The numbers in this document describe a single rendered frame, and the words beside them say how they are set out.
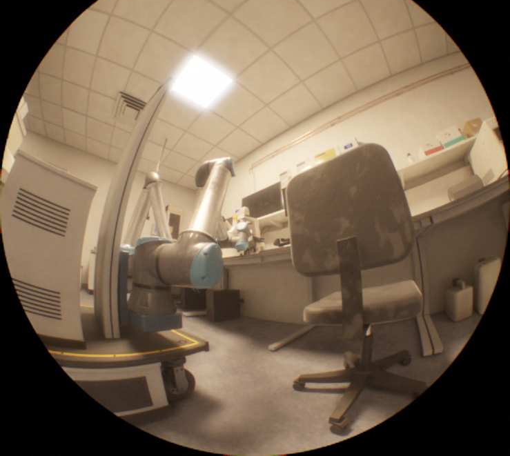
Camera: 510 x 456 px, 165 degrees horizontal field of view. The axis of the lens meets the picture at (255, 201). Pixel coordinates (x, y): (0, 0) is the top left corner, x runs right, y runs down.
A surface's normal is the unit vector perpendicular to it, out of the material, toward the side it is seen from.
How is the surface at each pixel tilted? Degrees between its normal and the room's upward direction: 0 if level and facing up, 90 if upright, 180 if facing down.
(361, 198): 90
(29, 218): 90
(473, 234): 90
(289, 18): 180
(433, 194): 90
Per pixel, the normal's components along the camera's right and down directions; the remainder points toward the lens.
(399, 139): -0.69, -0.26
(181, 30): 0.04, 0.92
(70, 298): 0.84, -0.25
